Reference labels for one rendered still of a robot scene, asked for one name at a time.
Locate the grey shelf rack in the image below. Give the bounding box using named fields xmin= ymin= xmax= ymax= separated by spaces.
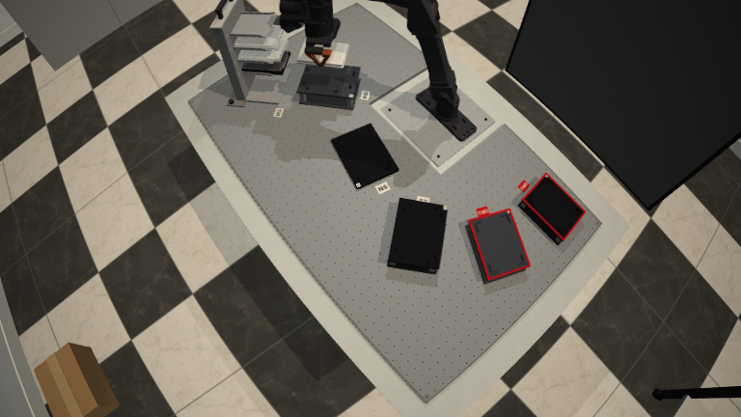
xmin=212 ymin=0 xmax=291 ymax=104

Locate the black microplate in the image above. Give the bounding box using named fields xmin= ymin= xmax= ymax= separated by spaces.
xmin=242 ymin=51 xmax=290 ymax=75

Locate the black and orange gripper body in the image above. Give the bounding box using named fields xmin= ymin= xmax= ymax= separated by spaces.
xmin=304 ymin=16 xmax=341 ymax=54

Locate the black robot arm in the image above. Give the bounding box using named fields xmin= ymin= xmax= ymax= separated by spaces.
xmin=279 ymin=0 xmax=477 ymax=142

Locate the white microplate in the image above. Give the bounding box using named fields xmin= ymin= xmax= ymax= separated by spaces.
xmin=296 ymin=42 xmax=349 ymax=69

